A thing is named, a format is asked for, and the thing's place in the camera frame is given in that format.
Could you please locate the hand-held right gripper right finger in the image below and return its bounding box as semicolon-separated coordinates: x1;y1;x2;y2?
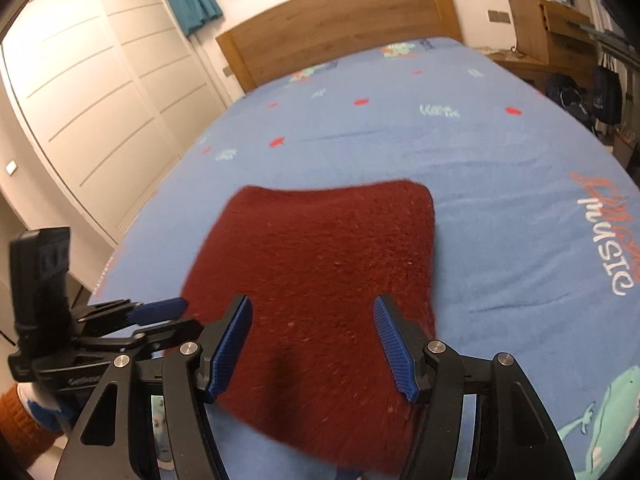
374;294;577;480

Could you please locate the white wardrobe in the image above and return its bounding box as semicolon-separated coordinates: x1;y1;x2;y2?
0;0;234;252

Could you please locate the black backpack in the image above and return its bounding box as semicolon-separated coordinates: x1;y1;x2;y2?
545;73;597;124

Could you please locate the wooden desk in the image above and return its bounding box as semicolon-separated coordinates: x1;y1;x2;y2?
492;0;602;92

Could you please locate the person's left hand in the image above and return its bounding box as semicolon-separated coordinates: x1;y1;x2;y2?
19;382;69;433

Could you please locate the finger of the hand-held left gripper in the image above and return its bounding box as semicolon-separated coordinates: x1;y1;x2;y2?
75;296;190;337
75;317;207;362

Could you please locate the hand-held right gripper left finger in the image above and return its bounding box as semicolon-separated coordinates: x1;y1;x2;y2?
54;294;254;480

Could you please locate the person's left forearm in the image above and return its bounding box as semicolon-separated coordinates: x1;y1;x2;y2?
0;385;60;467

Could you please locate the black hanging bag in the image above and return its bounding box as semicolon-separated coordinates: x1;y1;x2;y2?
592;52;625;125

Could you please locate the wooden headboard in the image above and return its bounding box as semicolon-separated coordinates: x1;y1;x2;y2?
215;0;464;95

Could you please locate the blue cartoon printed bedsheet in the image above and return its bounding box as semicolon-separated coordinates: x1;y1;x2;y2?
87;36;640;480

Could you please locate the dark red knitted cloth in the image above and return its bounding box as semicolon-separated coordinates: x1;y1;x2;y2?
179;179;439;476

